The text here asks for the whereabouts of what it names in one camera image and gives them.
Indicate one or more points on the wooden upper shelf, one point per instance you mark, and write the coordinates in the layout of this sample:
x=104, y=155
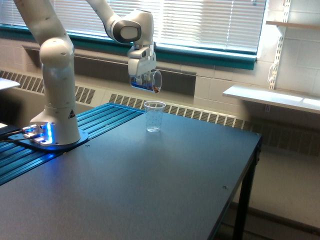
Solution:
x=292, y=25

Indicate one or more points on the white wall shelf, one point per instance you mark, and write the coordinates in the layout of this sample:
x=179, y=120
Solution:
x=276, y=98

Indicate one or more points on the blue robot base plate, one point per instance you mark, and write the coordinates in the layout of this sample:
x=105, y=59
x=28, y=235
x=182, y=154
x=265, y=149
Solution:
x=52, y=147

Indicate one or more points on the clear empty plastic cup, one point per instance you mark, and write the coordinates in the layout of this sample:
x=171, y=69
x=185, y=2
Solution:
x=153, y=114

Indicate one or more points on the white tabletop at left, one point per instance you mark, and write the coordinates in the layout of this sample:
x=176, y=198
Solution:
x=7, y=84

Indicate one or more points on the white shelf bracket rail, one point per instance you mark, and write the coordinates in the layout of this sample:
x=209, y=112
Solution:
x=281, y=30

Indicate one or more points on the black table leg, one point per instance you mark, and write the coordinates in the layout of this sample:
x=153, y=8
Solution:
x=245, y=193

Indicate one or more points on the clear plastic cup with nuts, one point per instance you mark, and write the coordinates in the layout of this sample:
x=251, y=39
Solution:
x=151, y=81

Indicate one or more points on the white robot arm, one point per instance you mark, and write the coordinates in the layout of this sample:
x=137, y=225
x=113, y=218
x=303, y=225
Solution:
x=57, y=124

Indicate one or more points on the baseboard radiator heater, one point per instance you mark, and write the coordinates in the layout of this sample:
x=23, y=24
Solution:
x=292, y=138

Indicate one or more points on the white window blinds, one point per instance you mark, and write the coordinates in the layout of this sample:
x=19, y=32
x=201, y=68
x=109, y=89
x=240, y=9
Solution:
x=229, y=25

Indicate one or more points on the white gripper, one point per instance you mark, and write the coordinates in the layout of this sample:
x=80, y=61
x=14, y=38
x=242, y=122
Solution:
x=141, y=61

